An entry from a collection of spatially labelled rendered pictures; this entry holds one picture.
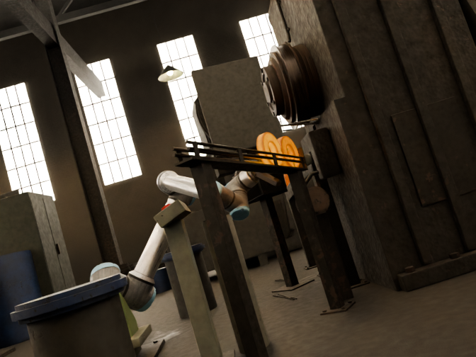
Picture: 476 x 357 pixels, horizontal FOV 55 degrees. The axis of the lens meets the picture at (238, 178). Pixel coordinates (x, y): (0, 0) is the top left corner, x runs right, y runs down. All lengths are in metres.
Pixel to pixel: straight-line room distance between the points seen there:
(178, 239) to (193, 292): 0.20
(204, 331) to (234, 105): 3.76
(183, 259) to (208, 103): 3.61
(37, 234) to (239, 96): 2.67
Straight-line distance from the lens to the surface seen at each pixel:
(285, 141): 2.01
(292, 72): 2.37
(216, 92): 5.24
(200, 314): 1.75
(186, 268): 1.73
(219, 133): 5.11
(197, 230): 4.78
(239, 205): 2.04
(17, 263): 5.24
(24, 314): 1.34
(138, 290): 2.49
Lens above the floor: 0.46
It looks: 6 degrees up
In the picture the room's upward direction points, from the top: 17 degrees counter-clockwise
